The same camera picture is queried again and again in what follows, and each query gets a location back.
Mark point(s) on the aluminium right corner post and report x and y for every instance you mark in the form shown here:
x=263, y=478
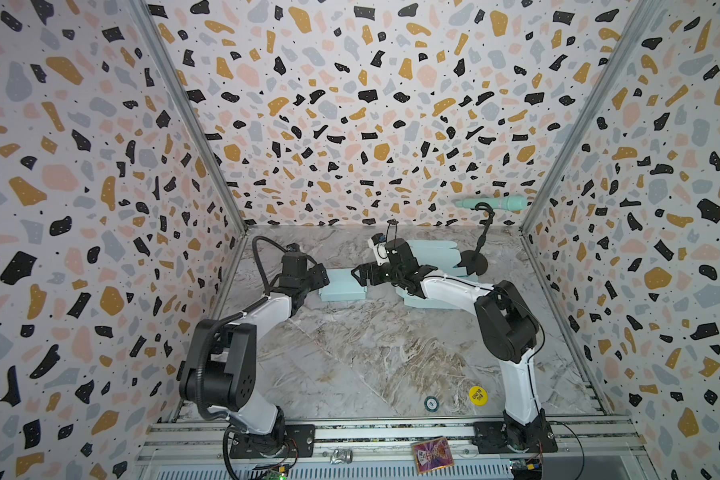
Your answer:
x=638, y=23

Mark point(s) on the aluminium corner post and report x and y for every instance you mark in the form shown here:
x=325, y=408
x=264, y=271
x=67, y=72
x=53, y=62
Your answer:
x=160, y=42
x=638, y=23

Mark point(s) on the yellow round sticker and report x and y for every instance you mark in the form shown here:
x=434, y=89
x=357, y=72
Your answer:
x=478, y=396

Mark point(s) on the purple snack packet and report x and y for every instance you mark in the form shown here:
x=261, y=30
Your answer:
x=431, y=455

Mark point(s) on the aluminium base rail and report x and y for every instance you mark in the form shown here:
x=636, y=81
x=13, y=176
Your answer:
x=577, y=447

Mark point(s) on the mint paper box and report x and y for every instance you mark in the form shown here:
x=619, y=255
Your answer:
x=442, y=254
x=342, y=287

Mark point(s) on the black microphone stand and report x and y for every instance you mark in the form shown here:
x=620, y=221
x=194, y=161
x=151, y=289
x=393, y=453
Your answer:
x=473, y=261

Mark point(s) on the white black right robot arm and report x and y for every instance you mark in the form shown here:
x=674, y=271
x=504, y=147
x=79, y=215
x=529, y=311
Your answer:
x=508, y=328

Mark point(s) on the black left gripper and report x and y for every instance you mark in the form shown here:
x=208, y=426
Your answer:
x=319, y=273

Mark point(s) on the aluminium left corner post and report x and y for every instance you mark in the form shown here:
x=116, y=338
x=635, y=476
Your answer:
x=160, y=42

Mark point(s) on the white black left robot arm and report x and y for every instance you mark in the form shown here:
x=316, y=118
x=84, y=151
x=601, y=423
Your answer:
x=219, y=373

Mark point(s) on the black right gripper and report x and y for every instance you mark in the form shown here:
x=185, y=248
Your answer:
x=381, y=273

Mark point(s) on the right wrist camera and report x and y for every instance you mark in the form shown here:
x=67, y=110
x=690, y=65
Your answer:
x=377, y=243

